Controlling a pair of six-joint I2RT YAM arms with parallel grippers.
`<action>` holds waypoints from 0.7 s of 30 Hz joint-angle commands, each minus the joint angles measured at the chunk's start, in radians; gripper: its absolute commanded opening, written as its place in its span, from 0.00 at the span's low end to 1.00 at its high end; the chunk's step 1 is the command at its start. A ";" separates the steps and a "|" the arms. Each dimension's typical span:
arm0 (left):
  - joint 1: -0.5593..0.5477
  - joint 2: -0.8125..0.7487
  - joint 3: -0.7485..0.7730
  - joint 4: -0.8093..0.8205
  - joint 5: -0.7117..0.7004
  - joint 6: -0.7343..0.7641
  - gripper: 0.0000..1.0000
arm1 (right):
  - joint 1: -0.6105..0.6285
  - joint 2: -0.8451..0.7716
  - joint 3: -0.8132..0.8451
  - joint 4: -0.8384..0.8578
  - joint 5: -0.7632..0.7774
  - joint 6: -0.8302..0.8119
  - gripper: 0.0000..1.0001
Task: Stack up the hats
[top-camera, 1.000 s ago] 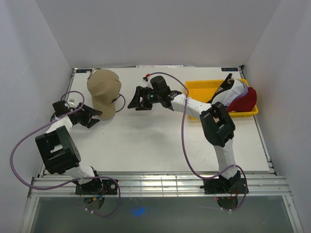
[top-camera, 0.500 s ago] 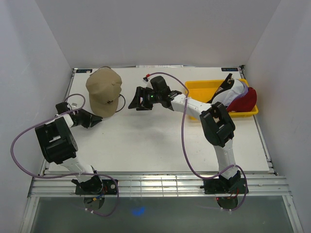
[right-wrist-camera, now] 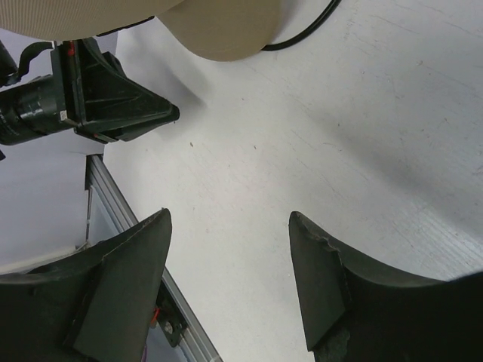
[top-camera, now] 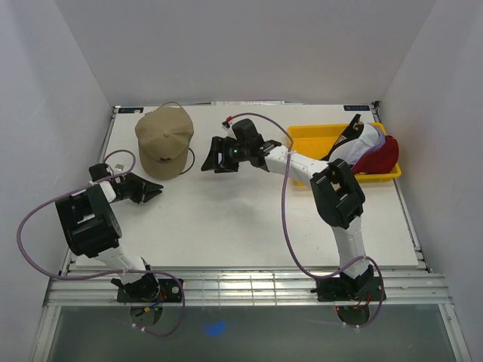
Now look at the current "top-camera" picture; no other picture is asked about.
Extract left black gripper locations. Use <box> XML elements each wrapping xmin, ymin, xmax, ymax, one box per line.
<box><xmin>117</xmin><ymin>171</ymin><xmax>162</xmax><ymax>204</ymax></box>

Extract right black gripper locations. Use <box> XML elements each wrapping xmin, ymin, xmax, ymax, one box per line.
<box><xmin>201</xmin><ymin>137</ymin><xmax>249</xmax><ymax>174</ymax></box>

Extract beige baseball cap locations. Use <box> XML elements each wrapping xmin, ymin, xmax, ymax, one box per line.
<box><xmin>134</xmin><ymin>101</ymin><xmax>194</xmax><ymax>180</ymax></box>

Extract black and white cap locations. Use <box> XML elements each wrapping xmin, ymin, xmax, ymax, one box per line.
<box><xmin>321</xmin><ymin>114</ymin><xmax>378</xmax><ymax>167</ymax></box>

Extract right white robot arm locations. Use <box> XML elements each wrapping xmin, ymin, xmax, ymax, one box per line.
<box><xmin>201</xmin><ymin>118</ymin><xmax>385</xmax><ymax>301</ymax></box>

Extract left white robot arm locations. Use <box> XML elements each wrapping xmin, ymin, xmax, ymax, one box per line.
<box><xmin>55</xmin><ymin>173</ymin><xmax>163</xmax><ymax>302</ymax></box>

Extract yellow plastic tray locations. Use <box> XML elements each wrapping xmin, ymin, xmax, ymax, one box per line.
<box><xmin>288</xmin><ymin>124</ymin><xmax>402</xmax><ymax>183</ymax></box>

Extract red cap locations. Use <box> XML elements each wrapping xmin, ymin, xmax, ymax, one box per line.
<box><xmin>352</xmin><ymin>136</ymin><xmax>399</xmax><ymax>174</ymax></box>

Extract lavender cap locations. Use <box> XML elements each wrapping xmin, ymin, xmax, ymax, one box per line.
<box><xmin>351</xmin><ymin>128</ymin><xmax>386</xmax><ymax>167</ymax></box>

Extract black cap holder wire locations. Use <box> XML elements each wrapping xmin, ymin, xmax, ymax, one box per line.
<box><xmin>179</xmin><ymin>146</ymin><xmax>196</xmax><ymax>176</ymax></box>

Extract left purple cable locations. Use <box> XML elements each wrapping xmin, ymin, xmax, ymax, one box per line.
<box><xmin>17</xmin><ymin>149</ymin><xmax>186</xmax><ymax>337</ymax></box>

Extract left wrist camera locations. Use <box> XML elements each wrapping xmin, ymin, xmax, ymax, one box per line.
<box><xmin>88</xmin><ymin>163</ymin><xmax>125</xmax><ymax>183</ymax></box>

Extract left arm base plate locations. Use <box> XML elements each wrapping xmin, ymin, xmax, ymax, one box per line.
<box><xmin>115</xmin><ymin>278</ymin><xmax>182</xmax><ymax>303</ymax></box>

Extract aluminium frame rail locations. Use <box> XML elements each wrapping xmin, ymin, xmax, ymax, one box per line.
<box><xmin>45</xmin><ymin>270</ymin><xmax>453</xmax><ymax>307</ymax></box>

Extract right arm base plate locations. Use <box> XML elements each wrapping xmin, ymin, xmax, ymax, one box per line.
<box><xmin>311</xmin><ymin>277</ymin><xmax>386</xmax><ymax>302</ymax></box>

